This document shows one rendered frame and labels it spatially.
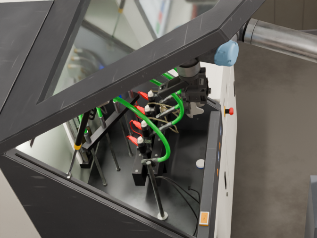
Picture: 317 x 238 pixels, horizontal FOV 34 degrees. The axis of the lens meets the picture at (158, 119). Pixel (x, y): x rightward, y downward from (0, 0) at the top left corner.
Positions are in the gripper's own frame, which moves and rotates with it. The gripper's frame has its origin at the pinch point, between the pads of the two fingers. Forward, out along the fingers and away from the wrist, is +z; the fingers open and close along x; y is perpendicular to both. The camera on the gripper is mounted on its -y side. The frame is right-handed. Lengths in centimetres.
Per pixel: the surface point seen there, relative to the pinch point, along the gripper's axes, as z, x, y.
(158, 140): 26.1, 10.9, -16.5
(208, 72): 26, 50, 0
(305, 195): 124, 56, 46
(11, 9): -26, 29, -67
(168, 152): 0.1, -16.7, -5.1
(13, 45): -26, 8, -58
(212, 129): 29.3, 19.5, 4.3
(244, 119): 124, 114, 11
